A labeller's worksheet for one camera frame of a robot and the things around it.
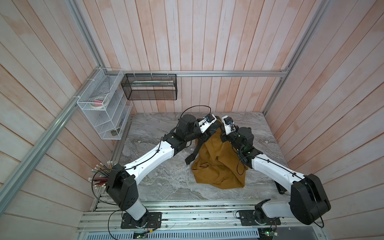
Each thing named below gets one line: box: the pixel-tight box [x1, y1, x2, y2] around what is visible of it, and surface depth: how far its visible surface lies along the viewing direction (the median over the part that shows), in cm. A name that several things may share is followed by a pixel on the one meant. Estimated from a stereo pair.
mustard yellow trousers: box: [191, 123, 248, 190], surface depth 84 cm
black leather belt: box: [185, 128, 217, 166], surface depth 78 cm
